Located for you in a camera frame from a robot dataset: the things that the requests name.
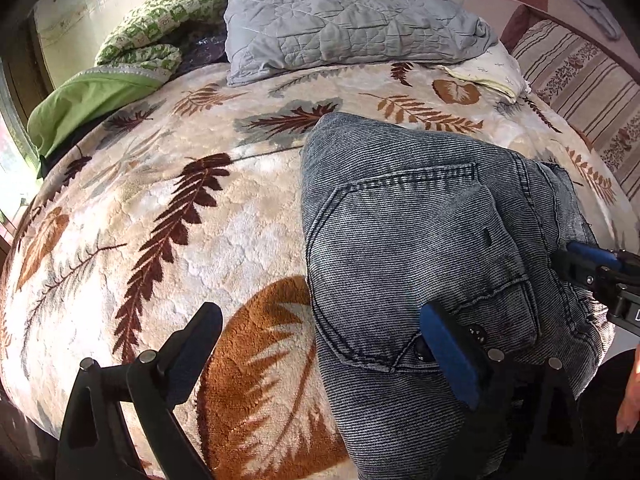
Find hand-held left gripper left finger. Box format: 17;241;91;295
54;302;224;480

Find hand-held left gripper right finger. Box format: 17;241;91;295
419;302;587;480

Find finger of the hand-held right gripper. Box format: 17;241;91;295
567;242;640;269
550;252;609;289

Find grey denim pants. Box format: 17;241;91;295
299;112;616;480

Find person's right hand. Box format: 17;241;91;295
616;345;640;434

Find leaf print blanket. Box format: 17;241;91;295
0;60;633;480

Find striped cushion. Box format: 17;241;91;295
510;20;640;201

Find cream pillow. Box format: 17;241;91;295
440;40;531;103

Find grey cloth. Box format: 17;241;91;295
569;0;622;41

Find green patterned quilt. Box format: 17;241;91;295
27;0;231;158

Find purple cloth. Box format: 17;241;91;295
175;30;231;73

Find grey quilted pillow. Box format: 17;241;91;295
222;0;501;87

